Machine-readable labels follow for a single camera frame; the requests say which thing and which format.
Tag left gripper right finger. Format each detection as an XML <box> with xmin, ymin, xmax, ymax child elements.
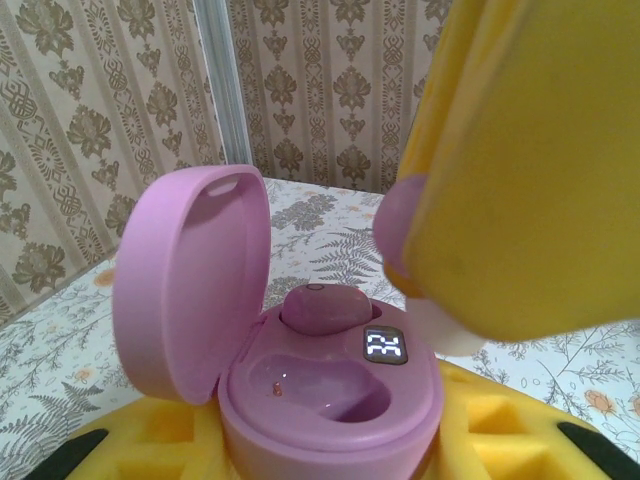
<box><xmin>429</xmin><ymin>359</ymin><xmax>640</xmax><ymax>480</ymax></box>

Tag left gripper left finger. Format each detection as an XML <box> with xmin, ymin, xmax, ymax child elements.
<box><xmin>22</xmin><ymin>394</ymin><xmax>231</xmax><ymax>480</ymax></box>

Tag aluminium corner post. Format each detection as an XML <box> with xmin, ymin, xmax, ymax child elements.
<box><xmin>192</xmin><ymin>0</ymin><xmax>253</xmax><ymax>166</ymax></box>

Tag pink earbud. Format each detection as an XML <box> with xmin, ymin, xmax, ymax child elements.
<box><xmin>281</xmin><ymin>282</ymin><xmax>375</xmax><ymax>337</ymax></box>
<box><xmin>373</xmin><ymin>173</ymin><xmax>431</xmax><ymax>277</ymax></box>

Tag pink earbud charging case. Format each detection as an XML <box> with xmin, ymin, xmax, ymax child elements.
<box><xmin>112</xmin><ymin>164</ymin><xmax>441</xmax><ymax>480</ymax></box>

